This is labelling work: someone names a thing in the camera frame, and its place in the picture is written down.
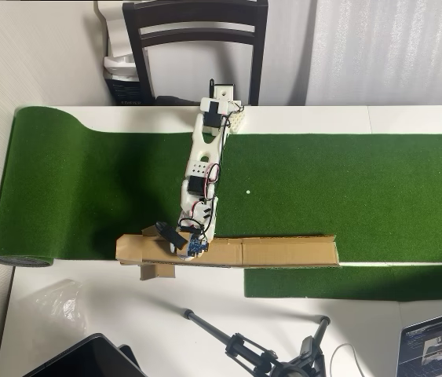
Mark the black tablet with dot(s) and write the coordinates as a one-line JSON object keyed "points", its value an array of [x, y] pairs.
{"points": [[87, 359]]}

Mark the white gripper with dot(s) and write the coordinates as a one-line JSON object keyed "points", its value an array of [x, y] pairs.
{"points": [[177, 244]]}

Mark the white curtain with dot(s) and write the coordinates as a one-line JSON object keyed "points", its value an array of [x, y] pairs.
{"points": [[381, 51]]}

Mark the laptop screen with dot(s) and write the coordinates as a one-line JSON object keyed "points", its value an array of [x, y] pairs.
{"points": [[436, 345]]}

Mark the long green putting mat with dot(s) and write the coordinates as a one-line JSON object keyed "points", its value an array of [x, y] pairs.
{"points": [[322, 176]]}

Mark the clear plastic bag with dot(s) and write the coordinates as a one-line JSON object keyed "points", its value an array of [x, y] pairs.
{"points": [[61, 304]]}

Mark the white styrofoam packing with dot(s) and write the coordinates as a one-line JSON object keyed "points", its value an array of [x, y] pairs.
{"points": [[116, 35]]}

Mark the dark wooden chair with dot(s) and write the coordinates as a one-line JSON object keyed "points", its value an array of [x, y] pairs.
{"points": [[193, 12]]}

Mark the brown cardboard ramp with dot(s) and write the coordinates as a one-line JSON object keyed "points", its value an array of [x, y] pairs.
{"points": [[283, 253]]}

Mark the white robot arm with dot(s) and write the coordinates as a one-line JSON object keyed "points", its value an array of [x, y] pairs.
{"points": [[205, 149]]}

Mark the black tripod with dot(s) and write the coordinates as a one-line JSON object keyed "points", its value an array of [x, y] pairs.
{"points": [[244, 345]]}

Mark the dark cardboard product box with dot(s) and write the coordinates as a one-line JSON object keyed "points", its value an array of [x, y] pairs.
{"points": [[126, 92]]}

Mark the blue wrist camera board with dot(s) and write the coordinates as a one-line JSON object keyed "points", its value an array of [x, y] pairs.
{"points": [[196, 246]]}

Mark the small green turf piece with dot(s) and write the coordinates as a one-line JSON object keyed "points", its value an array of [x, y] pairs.
{"points": [[342, 282]]}

